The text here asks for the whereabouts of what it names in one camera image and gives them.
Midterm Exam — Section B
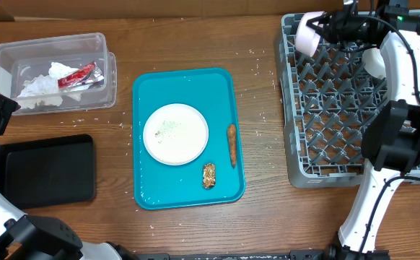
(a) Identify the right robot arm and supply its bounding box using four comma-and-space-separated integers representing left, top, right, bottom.
305, 1, 420, 259

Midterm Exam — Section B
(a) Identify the orange carrot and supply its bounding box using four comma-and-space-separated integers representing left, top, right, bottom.
227, 124, 237, 168

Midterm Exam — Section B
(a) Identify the white napkin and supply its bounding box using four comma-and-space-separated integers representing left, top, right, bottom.
17, 75, 63, 109
48, 62, 90, 101

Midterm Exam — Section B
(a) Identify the teal plastic tray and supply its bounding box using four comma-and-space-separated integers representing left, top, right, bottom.
131, 68, 245, 210

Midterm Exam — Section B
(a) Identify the clear plastic bin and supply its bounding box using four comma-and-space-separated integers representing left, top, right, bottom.
0, 32, 117, 116

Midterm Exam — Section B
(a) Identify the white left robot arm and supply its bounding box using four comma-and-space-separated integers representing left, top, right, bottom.
0, 94, 138, 260

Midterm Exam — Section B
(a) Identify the red snack wrapper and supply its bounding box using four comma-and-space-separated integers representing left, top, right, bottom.
57, 61, 104, 89

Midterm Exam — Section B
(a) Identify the black tray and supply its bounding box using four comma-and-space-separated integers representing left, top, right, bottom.
0, 134, 97, 209

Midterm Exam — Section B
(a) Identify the gray dishwasher rack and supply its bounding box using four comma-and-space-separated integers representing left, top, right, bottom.
274, 9, 420, 189

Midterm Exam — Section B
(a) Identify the brown granola bar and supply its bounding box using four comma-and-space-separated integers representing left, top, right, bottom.
203, 163, 216, 189

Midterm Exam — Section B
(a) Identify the white bowl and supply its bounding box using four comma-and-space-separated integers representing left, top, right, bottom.
362, 48, 386, 79

